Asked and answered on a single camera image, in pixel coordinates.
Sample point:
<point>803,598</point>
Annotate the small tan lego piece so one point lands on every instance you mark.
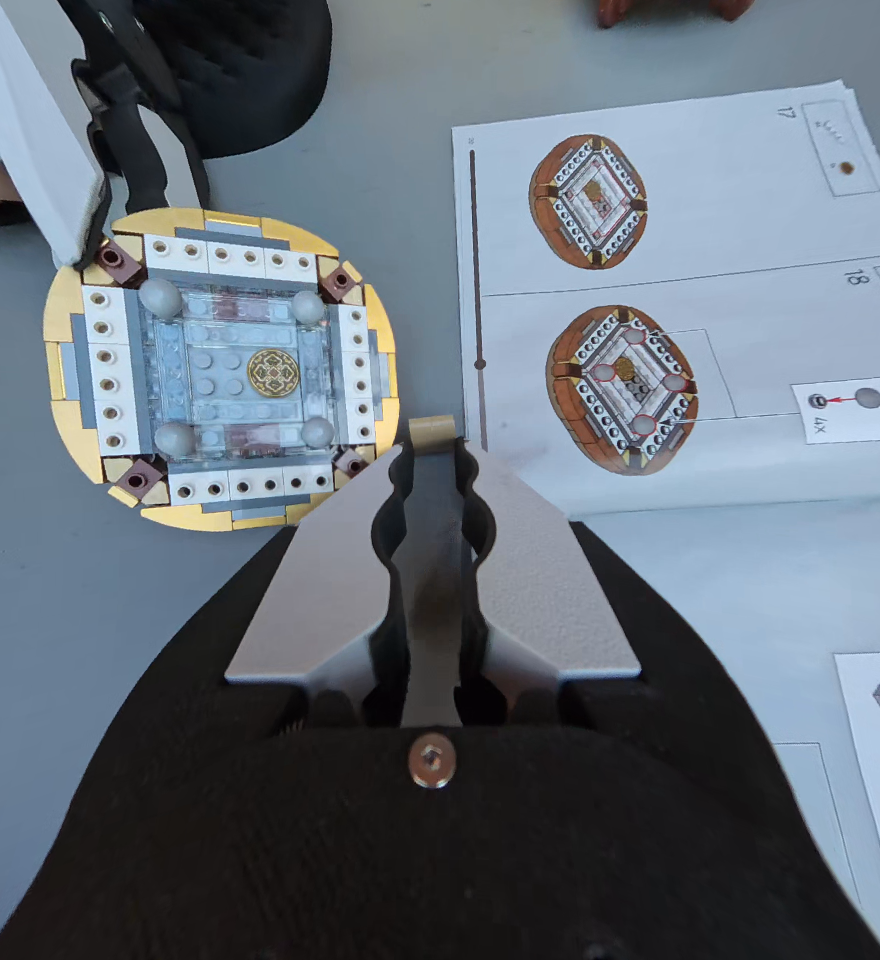
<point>432,433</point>

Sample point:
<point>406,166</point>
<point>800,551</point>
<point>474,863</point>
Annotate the brown lego stand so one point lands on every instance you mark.
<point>624,11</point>

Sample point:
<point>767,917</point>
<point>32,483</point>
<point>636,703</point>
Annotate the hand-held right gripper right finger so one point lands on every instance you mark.
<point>552,600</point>

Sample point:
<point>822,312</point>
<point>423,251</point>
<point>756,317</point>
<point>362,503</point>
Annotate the round gold lego base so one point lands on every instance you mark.
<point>222,375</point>

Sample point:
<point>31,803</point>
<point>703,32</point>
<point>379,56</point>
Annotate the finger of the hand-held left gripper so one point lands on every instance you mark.
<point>173,161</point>
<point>27,112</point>

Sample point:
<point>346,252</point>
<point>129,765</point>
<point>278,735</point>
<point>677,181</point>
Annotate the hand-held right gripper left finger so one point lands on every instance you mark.
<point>312,600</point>

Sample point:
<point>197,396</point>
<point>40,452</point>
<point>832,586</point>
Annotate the lego instruction booklet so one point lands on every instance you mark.
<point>747,240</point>

